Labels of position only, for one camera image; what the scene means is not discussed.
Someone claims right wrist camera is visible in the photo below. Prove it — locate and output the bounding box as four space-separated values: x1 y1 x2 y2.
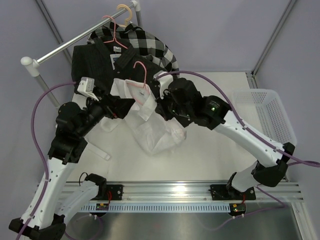
153 71 174 100

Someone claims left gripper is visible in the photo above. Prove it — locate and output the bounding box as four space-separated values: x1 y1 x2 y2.
76 91 135 138

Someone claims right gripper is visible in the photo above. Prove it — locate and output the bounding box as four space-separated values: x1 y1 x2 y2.
155 87 193 121

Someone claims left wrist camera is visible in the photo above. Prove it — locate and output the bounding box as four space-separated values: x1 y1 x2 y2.
77 77 99 101

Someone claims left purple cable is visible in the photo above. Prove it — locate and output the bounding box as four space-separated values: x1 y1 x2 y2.
14 80 108 240

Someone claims pink wire hanger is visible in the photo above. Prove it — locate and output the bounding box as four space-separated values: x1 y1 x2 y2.
102 15 130 50
125 60 150 106

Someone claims beige wooden hanger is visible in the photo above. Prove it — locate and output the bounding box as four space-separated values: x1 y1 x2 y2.
115 3 132 26

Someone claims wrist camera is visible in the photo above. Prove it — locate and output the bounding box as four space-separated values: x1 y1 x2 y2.
153 71 174 100
77 77 99 101

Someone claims black white checkered shirt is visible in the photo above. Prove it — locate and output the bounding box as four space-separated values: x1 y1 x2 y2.
87 22 179 72

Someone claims black pinstripe shirt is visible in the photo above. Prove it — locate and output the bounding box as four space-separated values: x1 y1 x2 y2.
71 38 167 94

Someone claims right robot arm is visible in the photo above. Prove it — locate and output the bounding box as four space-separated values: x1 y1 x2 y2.
155 74 295 199

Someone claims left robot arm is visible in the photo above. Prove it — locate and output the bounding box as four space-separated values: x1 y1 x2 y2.
9 86 135 240

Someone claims white plastic basket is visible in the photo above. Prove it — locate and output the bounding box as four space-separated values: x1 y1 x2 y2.
231 88 297 146

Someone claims white slotted cable duct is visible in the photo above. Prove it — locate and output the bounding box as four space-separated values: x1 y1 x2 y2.
79 202 231 213

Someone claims aluminium mounting rail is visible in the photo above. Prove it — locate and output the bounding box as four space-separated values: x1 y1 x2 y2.
108 181 304 203

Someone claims metal clothes rack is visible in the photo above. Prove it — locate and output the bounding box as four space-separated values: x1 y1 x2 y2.
19 0 143 161

